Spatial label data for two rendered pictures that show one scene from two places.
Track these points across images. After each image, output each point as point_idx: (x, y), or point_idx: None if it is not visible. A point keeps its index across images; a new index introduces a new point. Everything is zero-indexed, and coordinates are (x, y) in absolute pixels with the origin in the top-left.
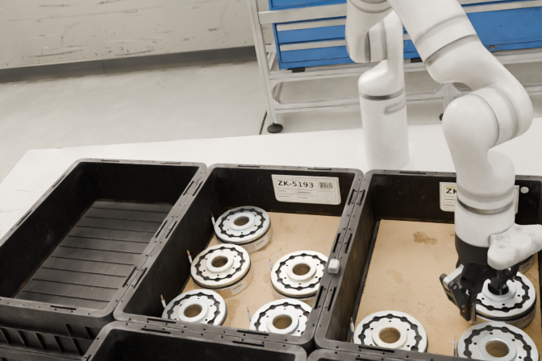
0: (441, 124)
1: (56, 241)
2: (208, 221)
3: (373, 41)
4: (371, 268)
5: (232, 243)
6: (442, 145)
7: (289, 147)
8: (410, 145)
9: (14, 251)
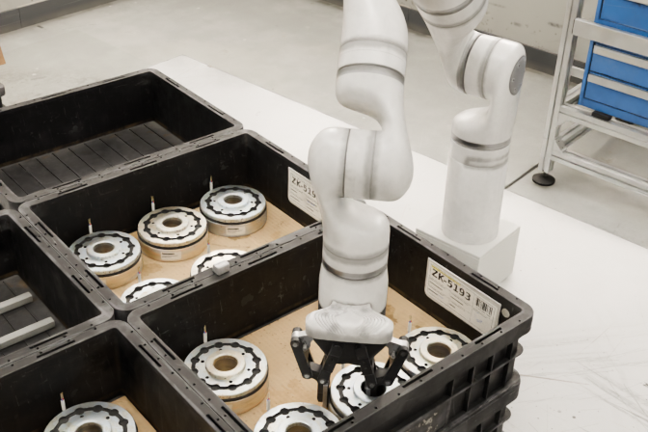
0: (614, 236)
1: (82, 136)
2: (209, 185)
3: (469, 68)
4: (303, 310)
5: (204, 215)
6: (585, 257)
7: (418, 175)
8: (513, 228)
9: (26, 121)
